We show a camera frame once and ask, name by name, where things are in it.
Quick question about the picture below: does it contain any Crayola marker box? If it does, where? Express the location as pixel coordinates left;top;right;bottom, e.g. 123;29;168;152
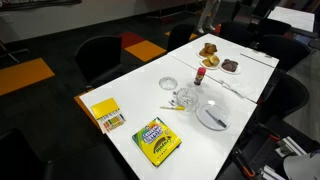
132;117;182;167

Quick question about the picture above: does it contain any open yellow marker set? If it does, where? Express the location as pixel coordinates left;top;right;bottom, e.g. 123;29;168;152
91;98;125;134

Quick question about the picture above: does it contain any glass bowl lid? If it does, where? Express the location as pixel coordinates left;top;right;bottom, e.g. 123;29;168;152
159;77;178;90

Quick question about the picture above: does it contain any glass bowl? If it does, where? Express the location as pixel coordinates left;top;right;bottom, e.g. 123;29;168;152
176;88;198;112

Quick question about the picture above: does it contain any red lid spice jar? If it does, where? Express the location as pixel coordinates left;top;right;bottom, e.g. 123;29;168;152
194;67;206;85

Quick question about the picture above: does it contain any grey knife on plate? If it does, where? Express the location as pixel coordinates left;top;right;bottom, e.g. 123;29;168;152
205;109;227;128

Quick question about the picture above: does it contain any black chair far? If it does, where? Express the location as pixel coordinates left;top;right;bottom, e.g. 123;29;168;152
167;24;195;52

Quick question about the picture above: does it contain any black chair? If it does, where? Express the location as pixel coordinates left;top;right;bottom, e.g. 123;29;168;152
74;35;125;87
257;74;309;123
167;24;195;52

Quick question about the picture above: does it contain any plate with yellow buns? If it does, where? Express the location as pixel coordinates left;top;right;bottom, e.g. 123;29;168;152
201;55;220;69

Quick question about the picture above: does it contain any white round plate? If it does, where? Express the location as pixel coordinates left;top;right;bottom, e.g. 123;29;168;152
196;104;231;131

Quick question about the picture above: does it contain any plate with brown bread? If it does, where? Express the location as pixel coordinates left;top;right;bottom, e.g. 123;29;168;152
199;43;217;58

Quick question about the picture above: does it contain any black chair left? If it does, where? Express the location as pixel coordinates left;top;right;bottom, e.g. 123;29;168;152
74;35;125;87

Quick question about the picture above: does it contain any plate with chocolate bread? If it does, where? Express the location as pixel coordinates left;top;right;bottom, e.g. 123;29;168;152
220;59;240;74

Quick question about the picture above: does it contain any white paper napkin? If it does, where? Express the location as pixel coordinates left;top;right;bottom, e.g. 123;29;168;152
220;79;253;98

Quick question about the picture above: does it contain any black chair right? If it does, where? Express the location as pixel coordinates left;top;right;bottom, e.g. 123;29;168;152
257;74;309;123

